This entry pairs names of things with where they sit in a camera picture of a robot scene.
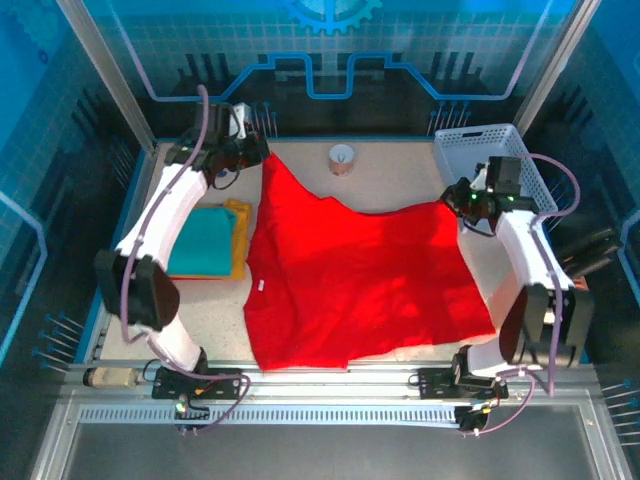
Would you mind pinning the red t-shirt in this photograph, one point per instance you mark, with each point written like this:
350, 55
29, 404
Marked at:
360, 280

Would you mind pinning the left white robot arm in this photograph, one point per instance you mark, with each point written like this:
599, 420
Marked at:
165, 215

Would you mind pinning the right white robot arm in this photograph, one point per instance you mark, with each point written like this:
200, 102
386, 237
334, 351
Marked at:
525, 245

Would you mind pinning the grey perforated plastic basket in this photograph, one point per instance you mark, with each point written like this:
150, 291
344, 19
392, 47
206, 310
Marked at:
465, 150

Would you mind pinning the yellow t-shirt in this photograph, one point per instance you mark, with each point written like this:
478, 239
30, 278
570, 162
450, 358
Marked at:
241, 235

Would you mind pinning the teal t-shirt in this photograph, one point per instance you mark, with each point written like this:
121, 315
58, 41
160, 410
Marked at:
200, 245

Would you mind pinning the black bar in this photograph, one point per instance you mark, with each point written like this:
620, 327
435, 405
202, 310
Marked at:
585, 242
595, 262

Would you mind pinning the orange print tin can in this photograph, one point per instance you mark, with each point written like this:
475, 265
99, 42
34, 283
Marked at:
341, 160

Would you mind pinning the orange t-shirt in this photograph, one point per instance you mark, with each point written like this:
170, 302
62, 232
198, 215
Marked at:
200, 277

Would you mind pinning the black controller module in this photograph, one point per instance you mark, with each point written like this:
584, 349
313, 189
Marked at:
187, 415
475, 417

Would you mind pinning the beige cylindrical object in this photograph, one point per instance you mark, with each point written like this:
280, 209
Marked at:
110, 377

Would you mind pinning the grey framed metal panel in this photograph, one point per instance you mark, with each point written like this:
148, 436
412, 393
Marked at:
325, 455

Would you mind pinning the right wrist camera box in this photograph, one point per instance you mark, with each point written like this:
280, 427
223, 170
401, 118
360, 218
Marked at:
480, 175

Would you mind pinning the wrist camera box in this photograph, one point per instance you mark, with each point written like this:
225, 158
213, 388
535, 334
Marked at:
480, 175
242, 117

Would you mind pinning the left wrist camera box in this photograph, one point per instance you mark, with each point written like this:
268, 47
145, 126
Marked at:
242, 117

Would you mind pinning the aluminium frame post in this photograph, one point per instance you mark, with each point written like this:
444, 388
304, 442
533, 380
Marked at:
555, 65
117, 85

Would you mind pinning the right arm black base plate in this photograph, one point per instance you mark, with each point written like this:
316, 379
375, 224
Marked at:
435, 382

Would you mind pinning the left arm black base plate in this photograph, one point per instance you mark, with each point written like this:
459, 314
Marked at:
225, 382

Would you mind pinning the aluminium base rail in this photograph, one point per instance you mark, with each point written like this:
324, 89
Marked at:
380, 387

